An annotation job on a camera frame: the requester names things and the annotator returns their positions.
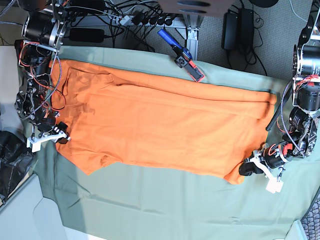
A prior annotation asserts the black power brick left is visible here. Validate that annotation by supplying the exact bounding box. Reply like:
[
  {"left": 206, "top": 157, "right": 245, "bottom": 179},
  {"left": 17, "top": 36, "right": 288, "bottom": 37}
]
[{"left": 68, "top": 28, "right": 105, "bottom": 43}]

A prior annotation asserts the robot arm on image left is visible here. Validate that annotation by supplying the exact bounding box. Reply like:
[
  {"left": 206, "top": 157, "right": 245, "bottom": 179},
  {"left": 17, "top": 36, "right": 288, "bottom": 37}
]
[{"left": 14, "top": 0, "right": 70, "bottom": 146}]

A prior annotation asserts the green table cloth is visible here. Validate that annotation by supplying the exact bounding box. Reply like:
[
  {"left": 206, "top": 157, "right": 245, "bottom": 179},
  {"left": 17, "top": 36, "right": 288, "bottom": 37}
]
[{"left": 15, "top": 45, "right": 320, "bottom": 240}]

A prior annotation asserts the black plastic bag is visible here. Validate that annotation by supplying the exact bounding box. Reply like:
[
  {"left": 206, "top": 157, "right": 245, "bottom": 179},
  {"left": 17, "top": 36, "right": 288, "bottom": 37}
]
[{"left": 0, "top": 131, "right": 34, "bottom": 204}]

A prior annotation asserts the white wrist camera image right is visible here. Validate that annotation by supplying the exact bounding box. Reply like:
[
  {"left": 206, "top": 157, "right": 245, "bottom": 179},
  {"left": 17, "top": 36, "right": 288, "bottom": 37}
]
[{"left": 265, "top": 179, "right": 284, "bottom": 194}]

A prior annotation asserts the black power adapter pair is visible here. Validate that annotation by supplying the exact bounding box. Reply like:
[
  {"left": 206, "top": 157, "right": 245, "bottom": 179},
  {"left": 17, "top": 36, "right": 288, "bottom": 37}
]
[{"left": 221, "top": 8, "right": 255, "bottom": 51}]

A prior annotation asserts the aluminium frame post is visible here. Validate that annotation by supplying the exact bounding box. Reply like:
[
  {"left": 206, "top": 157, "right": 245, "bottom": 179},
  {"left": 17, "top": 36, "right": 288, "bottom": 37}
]
[{"left": 176, "top": 14, "right": 204, "bottom": 61}]

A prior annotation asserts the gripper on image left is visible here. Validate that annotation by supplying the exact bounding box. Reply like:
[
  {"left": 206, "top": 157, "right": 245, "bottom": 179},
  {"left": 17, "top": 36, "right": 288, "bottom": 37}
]
[{"left": 30, "top": 115, "right": 71, "bottom": 145}]

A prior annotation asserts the blue clamp on table centre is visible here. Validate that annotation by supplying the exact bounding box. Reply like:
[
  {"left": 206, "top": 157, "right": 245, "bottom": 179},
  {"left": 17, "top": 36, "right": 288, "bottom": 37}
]
[{"left": 157, "top": 28, "right": 205, "bottom": 82}]

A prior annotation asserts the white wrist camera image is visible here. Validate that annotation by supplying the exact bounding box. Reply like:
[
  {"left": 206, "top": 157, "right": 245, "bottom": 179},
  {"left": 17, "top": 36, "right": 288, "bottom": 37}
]
[
  {"left": 26, "top": 137, "right": 42, "bottom": 153},
  {"left": 265, "top": 179, "right": 284, "bottom": 194}
]

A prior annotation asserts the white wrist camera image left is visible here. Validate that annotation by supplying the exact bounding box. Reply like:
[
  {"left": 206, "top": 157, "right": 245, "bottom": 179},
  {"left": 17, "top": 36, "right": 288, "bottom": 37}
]
[{"left": 26, "top": 137, "right": 42, "bottom": 153}]

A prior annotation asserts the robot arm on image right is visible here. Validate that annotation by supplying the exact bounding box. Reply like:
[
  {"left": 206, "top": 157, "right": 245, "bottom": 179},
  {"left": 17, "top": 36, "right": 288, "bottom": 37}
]
[{"left": 238, "top": 11, "right": 320, "bottom": 182}]

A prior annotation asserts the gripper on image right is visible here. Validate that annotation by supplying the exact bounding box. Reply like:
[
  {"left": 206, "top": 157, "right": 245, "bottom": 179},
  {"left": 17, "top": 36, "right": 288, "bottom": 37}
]
[{"left": 238, "top": 141, "right": 293, "bottom": 180}]

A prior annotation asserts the orange T-shirt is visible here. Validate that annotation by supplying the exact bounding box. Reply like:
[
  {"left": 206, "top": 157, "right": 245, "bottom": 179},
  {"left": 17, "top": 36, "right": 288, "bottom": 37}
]
[{"left": 51, "top": 60, "right": 277, "bottom": 185}]

